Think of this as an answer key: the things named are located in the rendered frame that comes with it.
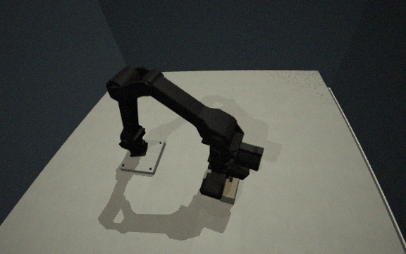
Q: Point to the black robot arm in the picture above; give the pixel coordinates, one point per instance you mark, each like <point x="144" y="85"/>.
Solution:
<point x="218" y="129"/>

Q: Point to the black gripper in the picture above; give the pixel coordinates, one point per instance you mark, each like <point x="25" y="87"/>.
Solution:
<point x="214" y="183"/>

